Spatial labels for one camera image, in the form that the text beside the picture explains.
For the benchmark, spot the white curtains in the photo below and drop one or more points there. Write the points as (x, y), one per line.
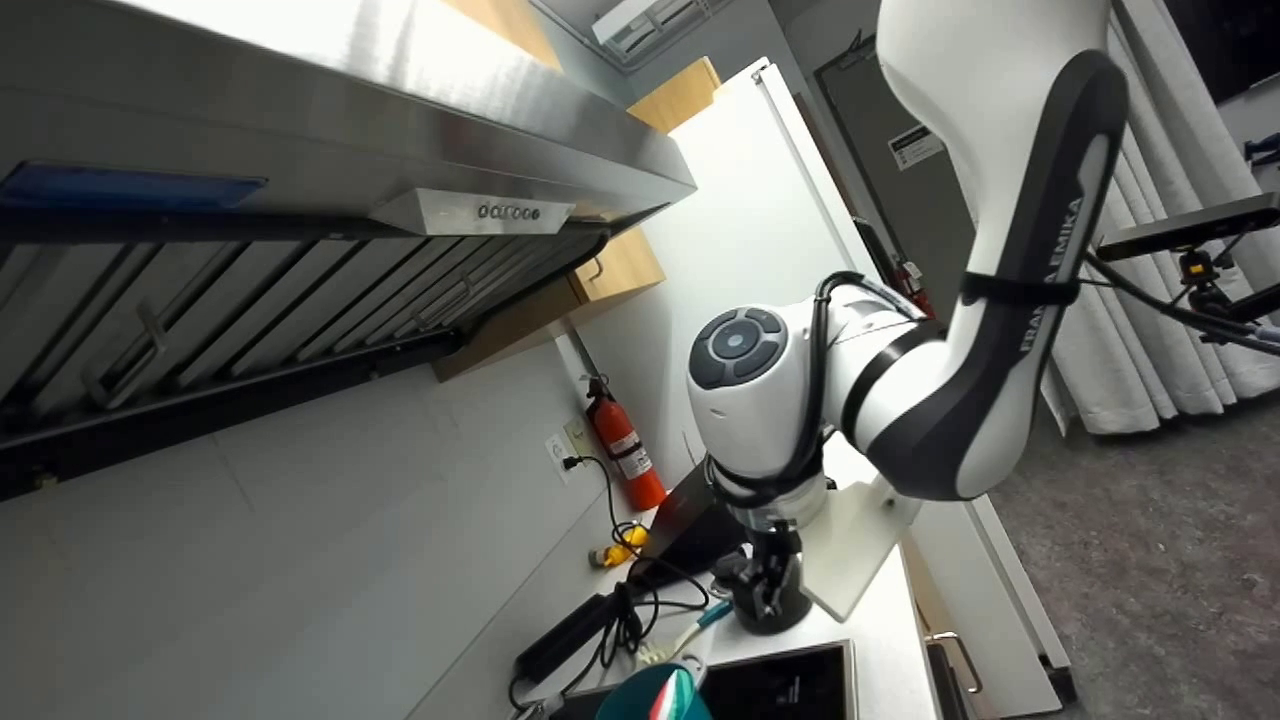
(1187, 134)

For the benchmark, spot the white wall outlet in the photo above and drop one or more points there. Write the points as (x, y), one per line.
(562, 454)

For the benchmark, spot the yellow plug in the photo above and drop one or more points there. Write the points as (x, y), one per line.
(626, 547)

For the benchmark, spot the orange-red fire extinguisher white label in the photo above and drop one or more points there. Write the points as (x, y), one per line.
(626, 444)

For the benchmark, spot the black camera rig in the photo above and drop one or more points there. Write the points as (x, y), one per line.
(1187, 226)

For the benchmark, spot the small red fire extinguisher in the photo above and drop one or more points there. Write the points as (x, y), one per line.
(914, 280)

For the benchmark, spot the white door sign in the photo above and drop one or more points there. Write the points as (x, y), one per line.
(918, 144)

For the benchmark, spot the black power strip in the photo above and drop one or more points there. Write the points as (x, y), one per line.
(562, 643)

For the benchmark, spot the black angled panel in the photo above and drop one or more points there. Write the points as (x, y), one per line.
(687, 526)

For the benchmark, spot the black induction cooktop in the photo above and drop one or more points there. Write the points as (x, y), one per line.
(785, 685)

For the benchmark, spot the white tall refrigerator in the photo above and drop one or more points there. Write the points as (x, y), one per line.
(746, 184)

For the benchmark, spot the stainless steel range hood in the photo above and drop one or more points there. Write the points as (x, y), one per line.
(335, 80)

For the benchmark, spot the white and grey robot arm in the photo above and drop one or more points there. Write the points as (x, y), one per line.
(987, 80)

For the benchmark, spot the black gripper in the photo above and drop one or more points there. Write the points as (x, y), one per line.
(773, 547)

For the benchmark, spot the wooden base cabinet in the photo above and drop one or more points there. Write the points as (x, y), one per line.
(950, 673)

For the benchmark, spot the teal and white utensil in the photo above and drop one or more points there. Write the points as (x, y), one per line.
(715, 614)

